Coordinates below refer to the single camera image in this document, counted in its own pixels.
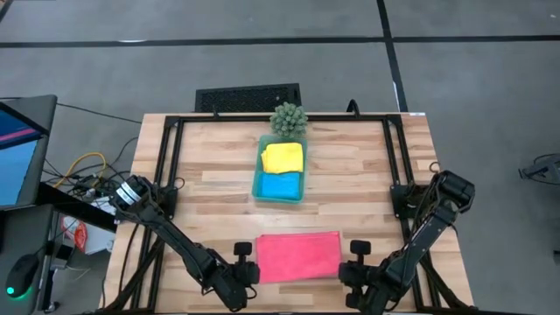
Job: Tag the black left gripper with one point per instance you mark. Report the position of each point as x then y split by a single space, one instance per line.
234 282

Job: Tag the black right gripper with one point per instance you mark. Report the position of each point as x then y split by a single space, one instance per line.
372 282

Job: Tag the pink microfiber towel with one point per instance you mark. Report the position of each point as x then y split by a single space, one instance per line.
297 258

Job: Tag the blue microfiber towel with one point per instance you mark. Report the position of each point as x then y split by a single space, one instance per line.
282 186

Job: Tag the yellow microfiber towel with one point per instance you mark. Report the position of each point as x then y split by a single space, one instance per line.
284 157

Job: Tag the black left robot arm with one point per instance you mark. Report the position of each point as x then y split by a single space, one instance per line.
175 238

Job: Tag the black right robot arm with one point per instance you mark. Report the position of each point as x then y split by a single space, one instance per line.
433 227

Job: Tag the teal plastic bin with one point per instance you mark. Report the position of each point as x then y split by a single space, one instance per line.
256 194

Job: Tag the small green artificial plant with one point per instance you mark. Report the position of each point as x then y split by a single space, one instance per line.
289 119

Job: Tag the black perforated computer case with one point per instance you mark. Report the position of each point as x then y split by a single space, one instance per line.
245 98

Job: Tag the white and red bag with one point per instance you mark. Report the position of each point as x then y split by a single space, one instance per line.
85 236

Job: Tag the dark side desk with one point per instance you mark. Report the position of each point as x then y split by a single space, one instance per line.
74 207

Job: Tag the black computer mouse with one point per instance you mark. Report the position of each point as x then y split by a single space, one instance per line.
19 277

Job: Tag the computer monitor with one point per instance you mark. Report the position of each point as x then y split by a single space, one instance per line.
17 153

